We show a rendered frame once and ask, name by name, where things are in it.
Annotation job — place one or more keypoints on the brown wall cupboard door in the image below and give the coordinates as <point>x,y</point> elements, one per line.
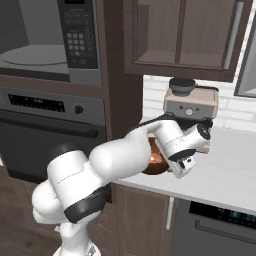
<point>180,36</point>

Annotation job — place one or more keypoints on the grey microwave turntable plate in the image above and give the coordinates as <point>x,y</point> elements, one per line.
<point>33,55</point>

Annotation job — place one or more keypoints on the dark grey built-in oven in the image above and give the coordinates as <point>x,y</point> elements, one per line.
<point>40,150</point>

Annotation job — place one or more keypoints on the beige coffee machine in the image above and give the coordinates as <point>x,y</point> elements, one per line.
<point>191,100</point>

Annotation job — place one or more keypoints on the grey dishwasher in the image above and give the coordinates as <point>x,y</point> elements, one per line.
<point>213,233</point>

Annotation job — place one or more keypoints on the brown bowl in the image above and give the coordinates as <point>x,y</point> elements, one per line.
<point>154,168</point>

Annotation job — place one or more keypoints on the brown tall oven cabinet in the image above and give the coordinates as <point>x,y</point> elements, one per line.
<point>121,83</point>

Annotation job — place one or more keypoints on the grey extractor hood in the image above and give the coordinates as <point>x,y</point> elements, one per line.
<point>247,63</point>

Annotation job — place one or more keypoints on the grey microwave oven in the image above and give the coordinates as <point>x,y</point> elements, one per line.
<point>83,40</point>

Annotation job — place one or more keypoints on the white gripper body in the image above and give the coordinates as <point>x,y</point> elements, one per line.
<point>178,169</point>

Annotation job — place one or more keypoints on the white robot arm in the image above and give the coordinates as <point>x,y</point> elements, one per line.
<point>110,160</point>

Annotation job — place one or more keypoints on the black oven knob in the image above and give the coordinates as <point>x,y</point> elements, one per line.
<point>78,109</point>

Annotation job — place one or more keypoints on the brown base cupboard door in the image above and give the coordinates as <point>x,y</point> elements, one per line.
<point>143,223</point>

